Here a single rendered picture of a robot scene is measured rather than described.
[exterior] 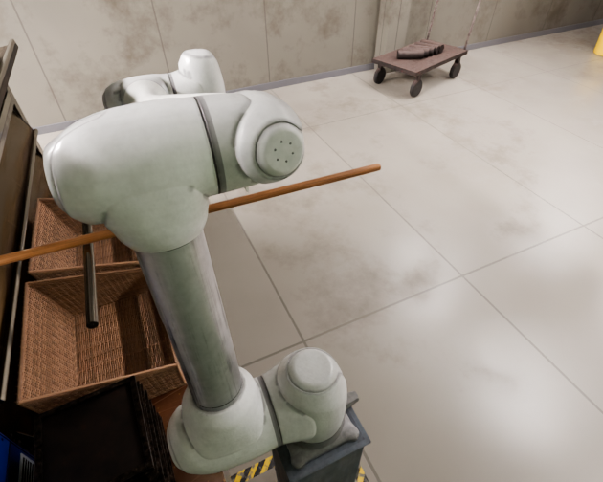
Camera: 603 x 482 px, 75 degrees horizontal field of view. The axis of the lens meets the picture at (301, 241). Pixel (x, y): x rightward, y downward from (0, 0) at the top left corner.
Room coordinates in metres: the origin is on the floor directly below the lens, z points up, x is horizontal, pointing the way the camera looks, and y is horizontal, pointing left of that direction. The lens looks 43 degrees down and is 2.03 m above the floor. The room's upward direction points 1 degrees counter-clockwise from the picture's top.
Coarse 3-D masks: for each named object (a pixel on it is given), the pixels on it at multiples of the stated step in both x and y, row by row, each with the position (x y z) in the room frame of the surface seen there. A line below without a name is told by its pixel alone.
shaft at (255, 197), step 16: (336, 176) 1.24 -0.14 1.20; (352, 176) 1.26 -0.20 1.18; (272, 192) 1.14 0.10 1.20; (288, 192) 1.16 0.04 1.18; (224, 208) 1.07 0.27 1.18; (64, 240) 0.90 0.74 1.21; (80, 240) 0.91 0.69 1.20; (96, 240) 0.92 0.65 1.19; (0, 256) 0.83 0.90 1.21; (16, 256) 0.84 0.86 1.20; (32, 256) 0.85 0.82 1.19
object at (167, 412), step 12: (60, 216) 1.79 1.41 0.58; (60, 228) 1.69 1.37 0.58; (72, 228) 1.69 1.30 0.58; (168, 396) 0.69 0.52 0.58; (180, 396) 0.69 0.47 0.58; (156, 408) 0.64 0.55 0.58; (168, 408) 0.64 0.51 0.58; (168, 420) 0.60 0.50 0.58; (180, 480) 0.40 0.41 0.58; (192, 480) 0.40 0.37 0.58; (204, 480) 0.40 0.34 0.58; (216, 480) 0.40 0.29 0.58; (228, 480) 0.48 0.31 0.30
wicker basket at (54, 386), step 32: (32, 288) 1.04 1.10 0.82; (64, 288) 1.09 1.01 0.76; (128, 288) 1.18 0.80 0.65; (32, 320) 0.88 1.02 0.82; (64, 320) 1.00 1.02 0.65; (128, 320) 1.04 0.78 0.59; (160, 320) 1.03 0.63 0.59; (32, 352) 0.75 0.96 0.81; (64, 352) 0.85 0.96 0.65; (96, 352) 0.88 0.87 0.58; (128, 352) 0.88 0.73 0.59; (160, 352) 0.87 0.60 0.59; (32, 384) 0.63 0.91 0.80; (64, 384) 0.71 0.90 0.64; (96, 384) 0.63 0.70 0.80; (160, 384) 0.70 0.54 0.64
